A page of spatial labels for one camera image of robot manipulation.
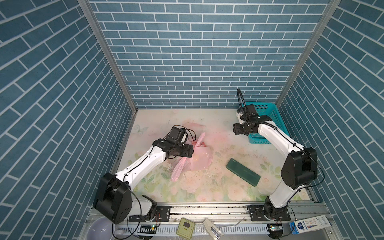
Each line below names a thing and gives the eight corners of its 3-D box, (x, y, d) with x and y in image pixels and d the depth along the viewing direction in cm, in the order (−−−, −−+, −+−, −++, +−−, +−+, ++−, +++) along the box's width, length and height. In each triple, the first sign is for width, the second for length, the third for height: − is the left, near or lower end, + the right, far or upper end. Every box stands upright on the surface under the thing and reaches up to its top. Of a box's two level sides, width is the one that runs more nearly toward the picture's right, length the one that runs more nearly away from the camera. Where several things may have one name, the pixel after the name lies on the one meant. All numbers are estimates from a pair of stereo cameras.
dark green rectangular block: (225, 167, 92) (225, 165, 90) (230, 158, 96) (231, 157, 94) (255, 187, 85) (256, 186, 83) (259, 177, 88) (261, 176, 87)
